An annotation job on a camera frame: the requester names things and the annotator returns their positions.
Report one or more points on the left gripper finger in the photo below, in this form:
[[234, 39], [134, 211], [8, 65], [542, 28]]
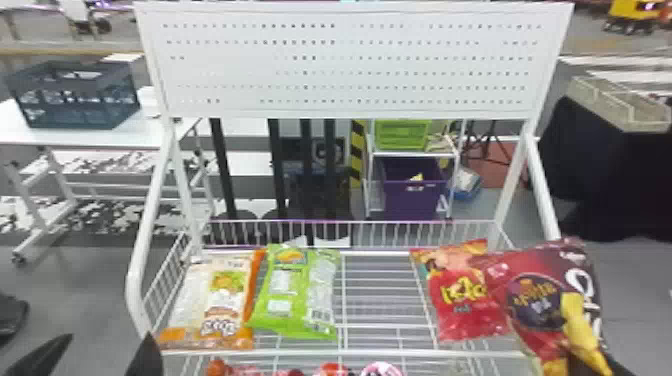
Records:
[[42, 359], [148, 359]]

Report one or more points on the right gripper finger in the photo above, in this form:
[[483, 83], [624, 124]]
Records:
[[620, 369]]

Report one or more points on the dark red snack packet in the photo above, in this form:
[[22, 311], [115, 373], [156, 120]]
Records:
[[546, 299]]

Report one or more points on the small red snack packet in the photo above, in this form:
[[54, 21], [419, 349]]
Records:
[[223, 368]]

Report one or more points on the orange snack packet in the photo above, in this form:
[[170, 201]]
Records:
[[220, 304]]

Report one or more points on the green snack packet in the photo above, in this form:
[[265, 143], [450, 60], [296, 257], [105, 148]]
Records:
[[294, 294]]

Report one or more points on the black draped side table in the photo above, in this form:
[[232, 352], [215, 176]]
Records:
[[609, 173]]

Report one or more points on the white side table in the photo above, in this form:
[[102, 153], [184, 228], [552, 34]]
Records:
[[78, 137]]

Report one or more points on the pink snack packet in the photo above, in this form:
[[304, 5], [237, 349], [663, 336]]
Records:
[[380, 369]]

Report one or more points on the blue basket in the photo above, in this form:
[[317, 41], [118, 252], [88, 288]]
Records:
[[464, 186]]

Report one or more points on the clear box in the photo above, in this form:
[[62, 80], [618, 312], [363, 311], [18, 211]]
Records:
[[619, 105]]

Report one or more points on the blue crate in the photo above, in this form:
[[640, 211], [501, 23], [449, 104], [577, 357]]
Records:
[[73, 94]]

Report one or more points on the purple crate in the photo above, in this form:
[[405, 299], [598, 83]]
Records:
[[412, 191]]

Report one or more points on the green basket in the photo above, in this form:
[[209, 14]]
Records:
[[401, 135]]

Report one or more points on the striped post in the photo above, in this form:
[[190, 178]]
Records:
[[357, 152]]

